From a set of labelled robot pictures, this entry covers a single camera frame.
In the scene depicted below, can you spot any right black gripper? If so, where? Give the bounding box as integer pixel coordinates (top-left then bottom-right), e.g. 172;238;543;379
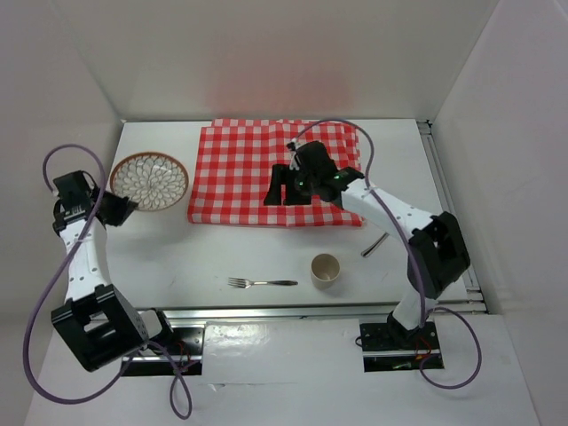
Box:
264;162;320;204

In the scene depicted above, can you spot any red white checkered cloth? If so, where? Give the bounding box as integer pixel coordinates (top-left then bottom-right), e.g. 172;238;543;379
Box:
187;119;363;227

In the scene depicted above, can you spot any floral patterned plate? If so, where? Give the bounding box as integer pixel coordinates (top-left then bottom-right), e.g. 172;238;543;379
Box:
108;152;189;212

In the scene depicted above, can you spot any beige paper cup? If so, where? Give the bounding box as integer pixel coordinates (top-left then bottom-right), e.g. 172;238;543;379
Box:
310;253;341;290

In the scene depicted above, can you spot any silver knife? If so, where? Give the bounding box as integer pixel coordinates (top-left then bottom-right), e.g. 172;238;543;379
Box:
360;233;389;258

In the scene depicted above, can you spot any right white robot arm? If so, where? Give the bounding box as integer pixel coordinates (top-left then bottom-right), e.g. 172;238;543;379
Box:
264;141;470;348

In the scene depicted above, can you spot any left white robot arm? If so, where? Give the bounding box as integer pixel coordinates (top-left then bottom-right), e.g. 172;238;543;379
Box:
51;170;175;372

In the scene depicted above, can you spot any silver fork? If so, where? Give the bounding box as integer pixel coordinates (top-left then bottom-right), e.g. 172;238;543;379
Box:
227;277;298;288

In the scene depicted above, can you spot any aluminium rail front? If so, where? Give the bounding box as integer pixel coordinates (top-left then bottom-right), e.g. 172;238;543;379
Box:
154;301;485;321

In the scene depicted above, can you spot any aluminium rail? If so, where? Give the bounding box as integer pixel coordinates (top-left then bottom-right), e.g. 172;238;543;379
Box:
154;301;485;321
416;120;486;305

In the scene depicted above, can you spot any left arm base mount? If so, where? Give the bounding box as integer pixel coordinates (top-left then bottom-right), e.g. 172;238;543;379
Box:
123;324;205;377

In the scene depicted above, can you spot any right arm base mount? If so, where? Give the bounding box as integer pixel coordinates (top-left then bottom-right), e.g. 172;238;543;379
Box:
354;319;445;373

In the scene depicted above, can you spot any aluminium rail right side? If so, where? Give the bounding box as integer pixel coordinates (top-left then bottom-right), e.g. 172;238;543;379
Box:
416;120;486;305

